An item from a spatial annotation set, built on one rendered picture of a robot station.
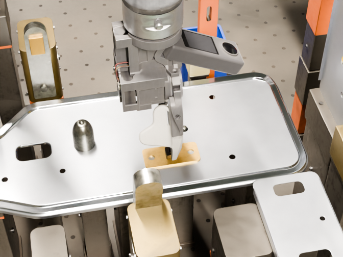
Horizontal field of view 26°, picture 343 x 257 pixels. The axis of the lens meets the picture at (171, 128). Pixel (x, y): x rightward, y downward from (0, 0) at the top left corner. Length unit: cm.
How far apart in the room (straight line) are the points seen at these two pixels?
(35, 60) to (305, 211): 48
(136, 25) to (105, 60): 83
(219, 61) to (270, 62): 75
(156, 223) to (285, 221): 19
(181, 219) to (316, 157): 26
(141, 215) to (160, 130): 12
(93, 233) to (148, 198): 33
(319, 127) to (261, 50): 57
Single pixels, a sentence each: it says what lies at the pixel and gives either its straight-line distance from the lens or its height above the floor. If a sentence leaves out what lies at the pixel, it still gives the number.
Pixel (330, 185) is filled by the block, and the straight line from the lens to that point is 118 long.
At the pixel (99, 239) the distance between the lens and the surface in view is 131.
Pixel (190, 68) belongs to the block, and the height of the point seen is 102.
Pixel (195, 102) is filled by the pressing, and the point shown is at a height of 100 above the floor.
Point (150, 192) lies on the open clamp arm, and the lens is 96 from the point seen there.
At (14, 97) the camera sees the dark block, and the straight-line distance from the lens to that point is 132.
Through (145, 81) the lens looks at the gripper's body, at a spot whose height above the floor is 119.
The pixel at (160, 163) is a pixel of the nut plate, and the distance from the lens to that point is 111.
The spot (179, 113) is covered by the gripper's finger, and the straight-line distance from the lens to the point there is 98.
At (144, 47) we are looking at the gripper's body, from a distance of 92.
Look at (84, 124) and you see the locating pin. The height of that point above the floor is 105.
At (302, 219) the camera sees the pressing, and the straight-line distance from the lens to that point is 106.
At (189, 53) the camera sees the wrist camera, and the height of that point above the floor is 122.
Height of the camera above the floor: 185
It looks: 47 degrees down
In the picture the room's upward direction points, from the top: straight up
